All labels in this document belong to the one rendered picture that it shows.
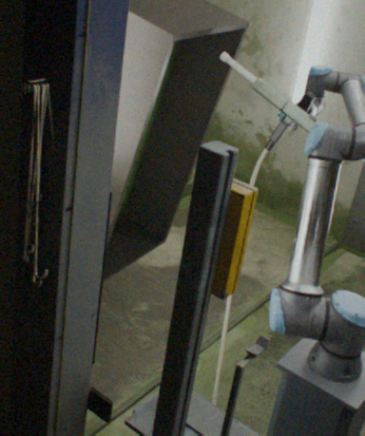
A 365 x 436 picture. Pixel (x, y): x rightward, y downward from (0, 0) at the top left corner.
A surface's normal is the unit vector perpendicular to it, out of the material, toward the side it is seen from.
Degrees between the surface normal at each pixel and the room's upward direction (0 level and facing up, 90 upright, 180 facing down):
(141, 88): 90
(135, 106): 90
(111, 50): 90
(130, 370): 0
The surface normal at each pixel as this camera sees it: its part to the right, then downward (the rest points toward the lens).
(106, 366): 0.14, -0.90
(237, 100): -0.61, 0.25
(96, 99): 0.79, 0.36
